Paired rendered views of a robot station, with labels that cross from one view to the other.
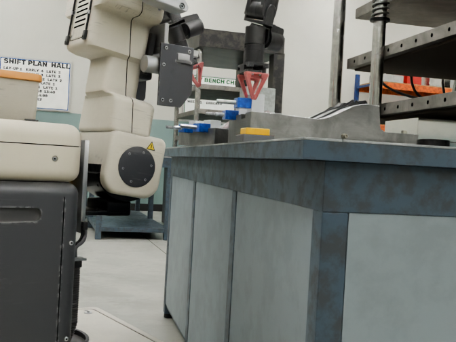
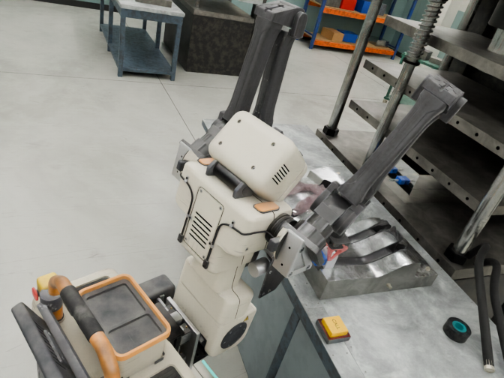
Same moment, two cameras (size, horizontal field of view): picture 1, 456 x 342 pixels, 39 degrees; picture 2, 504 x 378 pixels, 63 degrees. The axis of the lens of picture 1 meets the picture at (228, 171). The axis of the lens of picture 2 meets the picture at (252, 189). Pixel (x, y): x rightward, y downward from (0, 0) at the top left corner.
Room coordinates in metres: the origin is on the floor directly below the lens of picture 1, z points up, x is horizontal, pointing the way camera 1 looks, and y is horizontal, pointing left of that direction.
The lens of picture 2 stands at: (0.79, 0.51, 1.78)
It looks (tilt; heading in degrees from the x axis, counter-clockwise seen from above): 31 degrees down; 346
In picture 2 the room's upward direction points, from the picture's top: 15 degrees clockwise
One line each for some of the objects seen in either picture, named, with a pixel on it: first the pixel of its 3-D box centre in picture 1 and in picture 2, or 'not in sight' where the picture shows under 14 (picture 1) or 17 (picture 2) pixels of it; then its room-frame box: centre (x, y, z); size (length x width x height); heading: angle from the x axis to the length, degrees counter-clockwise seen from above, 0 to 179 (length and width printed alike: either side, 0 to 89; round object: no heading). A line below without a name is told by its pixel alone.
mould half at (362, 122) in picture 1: (319, 127); (366, 253); (1.89, -0.27, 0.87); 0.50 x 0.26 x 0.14; 103
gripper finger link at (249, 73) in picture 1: (253, 83); (331, 247); (1.78, -0.06, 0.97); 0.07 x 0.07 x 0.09; 14
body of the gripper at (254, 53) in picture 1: (253, 58); (337, 228); (1.79, -0.05, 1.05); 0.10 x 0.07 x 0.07; 14
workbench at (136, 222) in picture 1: (122, 185); (136, 19); (6.64, 1.09, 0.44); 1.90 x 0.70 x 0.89; 17
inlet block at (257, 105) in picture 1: (239, 102); (316, 258); (1.78, -0.02, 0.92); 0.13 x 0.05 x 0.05; 104
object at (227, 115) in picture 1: (226, 115); not in sight; (1.89, 0.01, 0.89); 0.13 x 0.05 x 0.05; 103
